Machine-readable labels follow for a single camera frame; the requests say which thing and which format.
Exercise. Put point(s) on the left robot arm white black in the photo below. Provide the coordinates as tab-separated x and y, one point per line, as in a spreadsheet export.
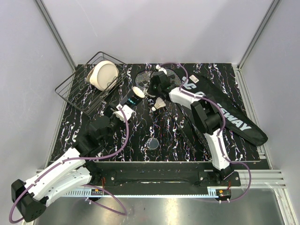
75	168

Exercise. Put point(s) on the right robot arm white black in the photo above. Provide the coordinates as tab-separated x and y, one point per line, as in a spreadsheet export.
216	122

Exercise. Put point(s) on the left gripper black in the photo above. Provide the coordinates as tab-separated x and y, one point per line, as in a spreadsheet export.
109	112

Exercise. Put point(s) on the black racket bag Crossway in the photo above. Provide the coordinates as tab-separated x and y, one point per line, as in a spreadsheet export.
236	120

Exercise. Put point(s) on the white shuttlecock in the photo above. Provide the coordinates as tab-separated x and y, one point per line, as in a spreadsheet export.
159	103
146	92

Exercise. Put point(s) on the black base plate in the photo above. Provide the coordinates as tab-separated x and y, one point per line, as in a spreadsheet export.
113	174

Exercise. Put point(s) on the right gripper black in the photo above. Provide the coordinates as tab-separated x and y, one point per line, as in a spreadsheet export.
152	82

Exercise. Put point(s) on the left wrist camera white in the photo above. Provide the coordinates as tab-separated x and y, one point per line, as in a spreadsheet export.
123	112

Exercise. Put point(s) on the right badminton racket black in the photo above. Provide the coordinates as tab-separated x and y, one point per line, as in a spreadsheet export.
192	109

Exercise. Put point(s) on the white round container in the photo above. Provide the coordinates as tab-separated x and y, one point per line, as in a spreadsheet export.
104	75

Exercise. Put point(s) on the clear plastic tube lid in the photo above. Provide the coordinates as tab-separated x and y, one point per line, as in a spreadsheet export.
152	143

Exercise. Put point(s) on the black BOKA shuttlecock tube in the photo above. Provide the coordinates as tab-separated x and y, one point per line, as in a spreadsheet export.
132	98

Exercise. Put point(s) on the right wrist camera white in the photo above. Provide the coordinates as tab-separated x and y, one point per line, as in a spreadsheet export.
161	69

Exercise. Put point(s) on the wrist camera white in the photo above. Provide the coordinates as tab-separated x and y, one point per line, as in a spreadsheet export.
123	112
161	69

